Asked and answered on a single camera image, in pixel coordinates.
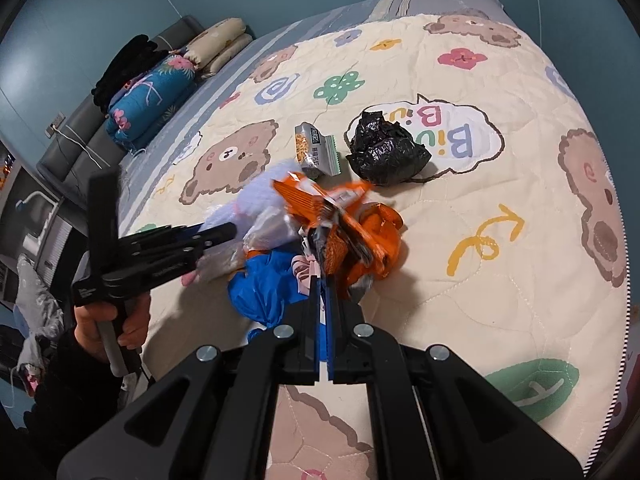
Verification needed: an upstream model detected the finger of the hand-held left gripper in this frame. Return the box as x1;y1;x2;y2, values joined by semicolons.
118;239;207;269
133;222;239;252

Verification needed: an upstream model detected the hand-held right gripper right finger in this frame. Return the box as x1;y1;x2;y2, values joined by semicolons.
327;275;583;480

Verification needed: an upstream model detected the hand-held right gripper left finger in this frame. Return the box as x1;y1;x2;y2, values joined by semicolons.
56;240;322;480

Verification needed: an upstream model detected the pink cloth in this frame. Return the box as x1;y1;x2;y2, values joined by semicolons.
292;255;321;297

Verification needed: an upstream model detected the blue plastic bag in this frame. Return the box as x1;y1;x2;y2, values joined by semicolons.
227;250;332;362

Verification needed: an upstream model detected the white plastic bag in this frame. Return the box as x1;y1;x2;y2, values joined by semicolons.
202;159;302;285

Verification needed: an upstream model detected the orange plastic bag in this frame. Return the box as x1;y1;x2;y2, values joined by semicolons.
320;203;404;282

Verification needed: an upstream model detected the orange snack packet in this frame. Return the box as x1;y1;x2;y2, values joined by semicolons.
272;170;375;261

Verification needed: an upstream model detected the person's left forearm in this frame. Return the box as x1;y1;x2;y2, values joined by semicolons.
0;332;147;480

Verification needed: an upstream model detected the person's left hand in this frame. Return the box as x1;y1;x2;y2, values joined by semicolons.
73;292;152;362

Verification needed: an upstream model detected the bedside shelf unit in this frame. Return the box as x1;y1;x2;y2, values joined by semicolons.
0;142;77;311

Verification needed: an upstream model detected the grey cloth pile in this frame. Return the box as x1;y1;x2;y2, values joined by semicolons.
14;254;67;391

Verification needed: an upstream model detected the grey padded headboard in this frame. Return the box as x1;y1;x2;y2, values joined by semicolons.
36;15;207;183

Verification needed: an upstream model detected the grey snack packet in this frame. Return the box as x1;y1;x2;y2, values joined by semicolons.
293;122;342;180

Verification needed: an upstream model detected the bear printed blanket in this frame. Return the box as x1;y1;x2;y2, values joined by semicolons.
117;9;629;480

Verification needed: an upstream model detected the blue floral quilt roll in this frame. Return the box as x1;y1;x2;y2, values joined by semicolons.
104;54;197;152

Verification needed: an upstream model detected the black clothing pile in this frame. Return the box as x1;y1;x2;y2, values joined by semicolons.
91;34;170;117

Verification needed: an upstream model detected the beige printed pillow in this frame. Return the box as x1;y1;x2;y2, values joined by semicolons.
201;33;254;81
186;17;247;72

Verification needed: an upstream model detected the black plastic bag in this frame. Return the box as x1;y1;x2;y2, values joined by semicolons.
345;108;432;187

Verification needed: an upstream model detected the bed with striped sheet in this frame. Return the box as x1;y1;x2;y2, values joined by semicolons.
115;0;636;480

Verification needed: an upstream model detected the white cable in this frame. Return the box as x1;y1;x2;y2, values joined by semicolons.
54;124;133;162

